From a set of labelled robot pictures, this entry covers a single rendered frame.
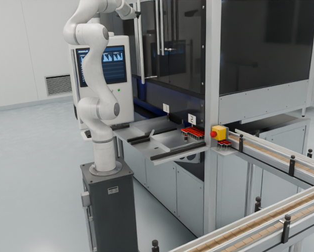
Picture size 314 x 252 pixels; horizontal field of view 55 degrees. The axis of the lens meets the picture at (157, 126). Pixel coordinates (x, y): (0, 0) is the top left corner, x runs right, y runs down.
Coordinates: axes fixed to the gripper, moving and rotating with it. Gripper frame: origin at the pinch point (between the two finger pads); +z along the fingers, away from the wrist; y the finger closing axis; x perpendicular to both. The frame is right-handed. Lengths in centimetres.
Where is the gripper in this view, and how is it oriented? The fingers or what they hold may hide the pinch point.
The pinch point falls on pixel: (131, 17)
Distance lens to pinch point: 217.8
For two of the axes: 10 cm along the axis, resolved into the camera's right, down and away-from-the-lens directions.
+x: -0.6, -10.0, -0.8
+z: 1.8, -0.9, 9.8
